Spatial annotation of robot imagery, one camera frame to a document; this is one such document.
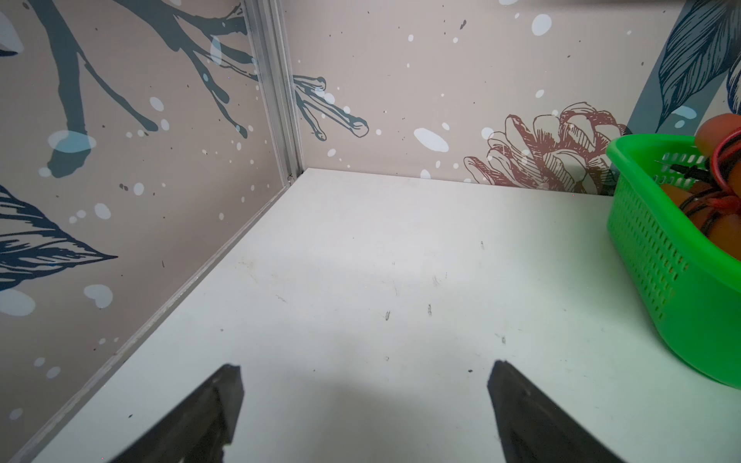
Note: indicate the green plastic basket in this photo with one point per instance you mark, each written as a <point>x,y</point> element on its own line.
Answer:
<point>690,287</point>

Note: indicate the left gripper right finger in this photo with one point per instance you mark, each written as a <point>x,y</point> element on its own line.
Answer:
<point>533,428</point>

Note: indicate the large orange multimeter face down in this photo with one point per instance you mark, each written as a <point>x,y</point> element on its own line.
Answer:
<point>712,203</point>

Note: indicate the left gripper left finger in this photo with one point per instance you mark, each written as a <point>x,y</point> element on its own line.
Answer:
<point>198,428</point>

